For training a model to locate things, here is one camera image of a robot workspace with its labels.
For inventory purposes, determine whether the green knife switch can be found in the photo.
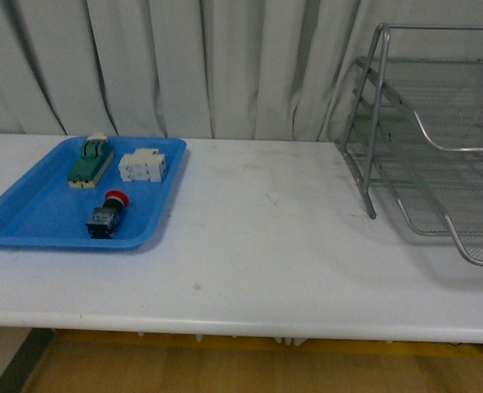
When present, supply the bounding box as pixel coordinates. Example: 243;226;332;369
66;133;114;188

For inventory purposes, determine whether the white circuit breaker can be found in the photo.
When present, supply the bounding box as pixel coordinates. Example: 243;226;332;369
118;148;168;183

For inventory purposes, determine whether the silver mesh rack frame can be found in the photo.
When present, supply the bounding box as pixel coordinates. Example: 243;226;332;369
333;23;483;220

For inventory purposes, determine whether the silver mesh tray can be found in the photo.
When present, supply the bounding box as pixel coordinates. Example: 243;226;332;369
336;136;483;266
339;151;483;238
365;59;483;152

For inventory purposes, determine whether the red emergency stop button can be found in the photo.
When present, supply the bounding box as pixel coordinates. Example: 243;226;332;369
85;189;129;239

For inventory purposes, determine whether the white curtain backdrop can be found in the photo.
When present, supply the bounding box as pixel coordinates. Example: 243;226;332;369
0;1;483;142

